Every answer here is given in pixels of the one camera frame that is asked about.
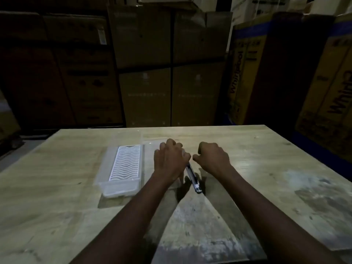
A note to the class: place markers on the person's right forearm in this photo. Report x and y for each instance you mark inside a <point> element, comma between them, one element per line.
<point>272,219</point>

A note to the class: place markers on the dark brown cardboard box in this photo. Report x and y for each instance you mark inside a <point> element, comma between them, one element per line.
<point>77,31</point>
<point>33,87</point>
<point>22,30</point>
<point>90,87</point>

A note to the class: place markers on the clear plastic container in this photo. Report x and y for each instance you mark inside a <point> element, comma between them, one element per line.
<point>121,169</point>

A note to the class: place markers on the person's right hand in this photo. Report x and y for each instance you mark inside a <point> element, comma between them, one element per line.
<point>216,160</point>

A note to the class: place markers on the white cardboard box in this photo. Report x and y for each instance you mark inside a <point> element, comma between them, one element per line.
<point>247,9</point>

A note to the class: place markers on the dark utility knife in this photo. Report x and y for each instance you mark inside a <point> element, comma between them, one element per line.
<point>193,180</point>

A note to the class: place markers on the clear plastic lid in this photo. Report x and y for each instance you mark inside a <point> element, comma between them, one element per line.
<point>154,156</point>

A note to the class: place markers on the person's right thumb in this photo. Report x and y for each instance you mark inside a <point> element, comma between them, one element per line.
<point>197,158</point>

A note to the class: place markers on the person's left forearm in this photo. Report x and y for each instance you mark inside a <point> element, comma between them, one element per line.
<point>129,219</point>

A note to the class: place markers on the yellow box with blue band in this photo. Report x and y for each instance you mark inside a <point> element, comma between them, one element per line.
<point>247,71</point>
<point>328,93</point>

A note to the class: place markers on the person's left hand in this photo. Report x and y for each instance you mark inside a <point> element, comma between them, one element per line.
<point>169,163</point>

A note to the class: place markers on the person's left thumb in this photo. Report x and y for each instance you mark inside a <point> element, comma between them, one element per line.
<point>186,158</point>

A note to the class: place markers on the white ribbed tray insert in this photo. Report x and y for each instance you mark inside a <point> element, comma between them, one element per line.
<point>125,163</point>

